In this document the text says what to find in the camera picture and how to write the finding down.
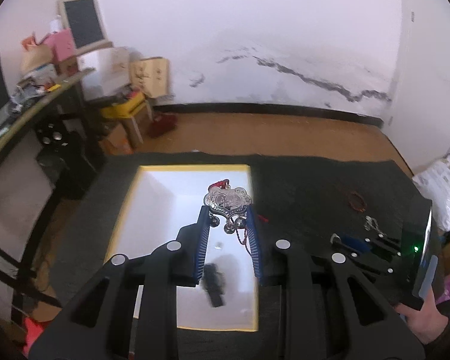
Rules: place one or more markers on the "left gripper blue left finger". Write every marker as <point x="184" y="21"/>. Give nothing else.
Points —
<point x="129" y="303"/>

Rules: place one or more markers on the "dark desk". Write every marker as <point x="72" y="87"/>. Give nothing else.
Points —
<point x="8" y="140"/>

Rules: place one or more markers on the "white printed plastic bag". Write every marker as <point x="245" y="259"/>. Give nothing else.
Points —
<point x="434" y="184"/>

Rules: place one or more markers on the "black wrist watch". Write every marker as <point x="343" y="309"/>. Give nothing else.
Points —
<point x="214" y="285"/>

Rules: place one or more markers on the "yellow flat box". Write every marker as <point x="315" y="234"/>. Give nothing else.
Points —
<point x="123" y="110"/>

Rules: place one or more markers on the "white framed monitor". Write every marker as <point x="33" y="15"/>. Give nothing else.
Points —
<point x="83" y="18"/>

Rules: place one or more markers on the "brown cardboard box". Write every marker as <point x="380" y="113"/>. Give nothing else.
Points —
<point x="136" y="126"/>

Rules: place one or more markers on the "dark patterned floral cloth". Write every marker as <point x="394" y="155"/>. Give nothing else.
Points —
<point x="302" y="199"/>

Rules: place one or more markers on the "black speaker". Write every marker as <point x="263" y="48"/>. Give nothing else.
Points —
<point x="51" y="132"/>

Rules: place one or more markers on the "beige woven bag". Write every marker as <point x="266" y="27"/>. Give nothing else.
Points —
<point x="34" y="55"/>

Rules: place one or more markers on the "red cloth on floor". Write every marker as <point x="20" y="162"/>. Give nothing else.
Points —
<point x="162" y="123"/>

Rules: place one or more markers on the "tan gift bag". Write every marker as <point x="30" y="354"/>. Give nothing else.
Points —
<point x="150" y="76"/>

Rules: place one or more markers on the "white gift bag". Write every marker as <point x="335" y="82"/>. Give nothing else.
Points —
<point x="110" y="72"/>

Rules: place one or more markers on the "yellow open box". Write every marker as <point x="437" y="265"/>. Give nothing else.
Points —
<point x="164" y="207"/>

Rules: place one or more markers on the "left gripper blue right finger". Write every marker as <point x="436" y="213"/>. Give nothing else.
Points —
<point x="328" y="308"/>

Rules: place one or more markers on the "right hand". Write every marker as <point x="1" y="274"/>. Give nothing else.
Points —
<point x="427" y="324"/>

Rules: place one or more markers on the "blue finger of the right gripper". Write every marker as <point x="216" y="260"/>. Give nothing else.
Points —
<point x="348" y="244"/>
<point x="382" y="256"/>

